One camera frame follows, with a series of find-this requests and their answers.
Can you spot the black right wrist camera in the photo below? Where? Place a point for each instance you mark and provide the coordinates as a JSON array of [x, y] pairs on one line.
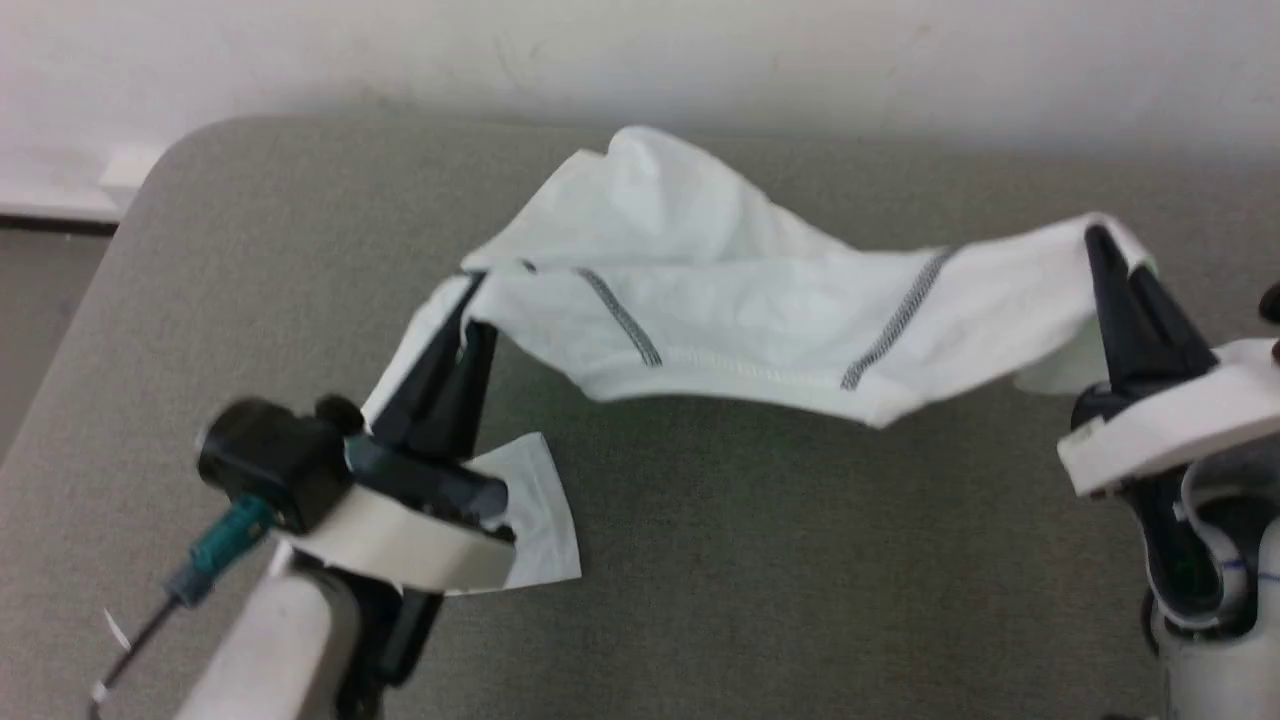
[[1272, 303]]

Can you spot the white skirting board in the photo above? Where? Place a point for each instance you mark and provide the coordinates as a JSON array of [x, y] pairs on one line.
[[60, 185]]

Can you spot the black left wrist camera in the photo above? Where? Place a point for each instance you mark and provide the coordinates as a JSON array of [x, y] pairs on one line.
[[270, 460]]

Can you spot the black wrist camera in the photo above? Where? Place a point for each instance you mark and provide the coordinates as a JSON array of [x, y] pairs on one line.
[[1272, 303], [270, 460]]

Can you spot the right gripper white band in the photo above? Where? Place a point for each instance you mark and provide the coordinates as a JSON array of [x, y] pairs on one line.
[[1180, 420]]

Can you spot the white garment with grey stitching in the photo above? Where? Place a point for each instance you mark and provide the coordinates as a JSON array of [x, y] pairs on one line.
[[700, 270]]

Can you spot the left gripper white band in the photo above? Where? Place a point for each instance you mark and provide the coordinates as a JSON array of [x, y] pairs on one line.
[[400, 540]]

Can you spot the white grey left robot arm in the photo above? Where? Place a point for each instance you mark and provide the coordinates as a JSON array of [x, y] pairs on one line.
[[280, 650]]

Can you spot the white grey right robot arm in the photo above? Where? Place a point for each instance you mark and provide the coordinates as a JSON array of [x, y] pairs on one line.
[[1220, 600]]

